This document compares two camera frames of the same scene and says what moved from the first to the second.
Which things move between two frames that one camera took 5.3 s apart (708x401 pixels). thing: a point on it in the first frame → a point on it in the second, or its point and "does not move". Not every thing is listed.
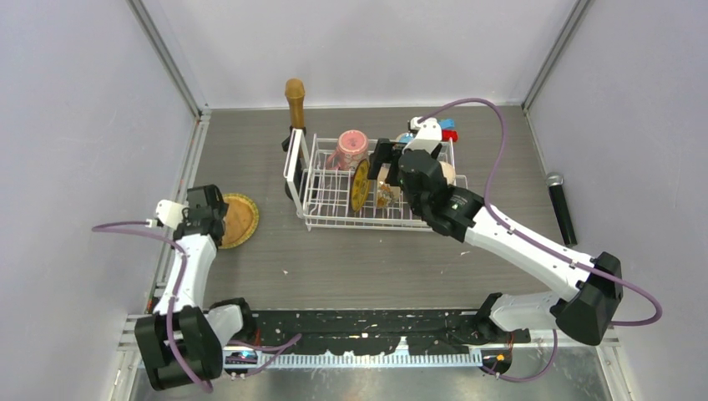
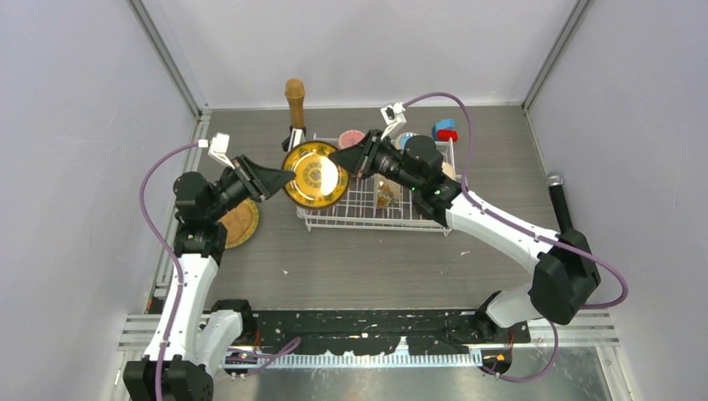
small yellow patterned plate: (361, 180) → (320, 181)
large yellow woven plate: (240, 221) does not move
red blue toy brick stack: (447, 130) does not move
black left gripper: (221, 211) → (260, 183)
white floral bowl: (387, 195) does not move
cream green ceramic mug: (449, 173) does not move
